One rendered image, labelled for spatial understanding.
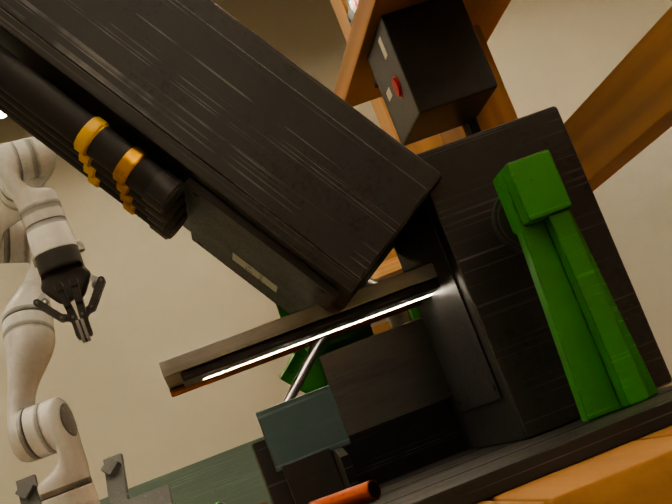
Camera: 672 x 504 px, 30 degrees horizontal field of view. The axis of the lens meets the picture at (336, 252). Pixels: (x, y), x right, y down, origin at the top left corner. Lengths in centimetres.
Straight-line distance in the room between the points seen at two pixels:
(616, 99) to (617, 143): 7
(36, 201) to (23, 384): 34
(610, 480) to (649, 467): 3
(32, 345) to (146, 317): 674
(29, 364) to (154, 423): 670
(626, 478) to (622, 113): 78
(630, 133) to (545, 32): 768
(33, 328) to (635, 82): 122
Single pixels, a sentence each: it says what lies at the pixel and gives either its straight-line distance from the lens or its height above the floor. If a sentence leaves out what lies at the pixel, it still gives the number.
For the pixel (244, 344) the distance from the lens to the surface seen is 146.
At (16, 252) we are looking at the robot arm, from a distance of 244.
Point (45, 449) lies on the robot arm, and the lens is 222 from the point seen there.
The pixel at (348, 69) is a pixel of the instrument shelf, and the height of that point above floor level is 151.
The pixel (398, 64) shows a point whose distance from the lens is 176.
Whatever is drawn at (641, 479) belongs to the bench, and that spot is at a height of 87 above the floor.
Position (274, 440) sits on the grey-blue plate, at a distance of 152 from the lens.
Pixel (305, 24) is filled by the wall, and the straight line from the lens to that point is 928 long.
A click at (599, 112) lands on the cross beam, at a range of 167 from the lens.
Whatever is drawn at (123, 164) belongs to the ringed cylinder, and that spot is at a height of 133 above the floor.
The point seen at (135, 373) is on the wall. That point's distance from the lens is 901.
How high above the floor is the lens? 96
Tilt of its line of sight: 9 degrees up
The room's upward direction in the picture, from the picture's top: 21 degrees counter-clockwise
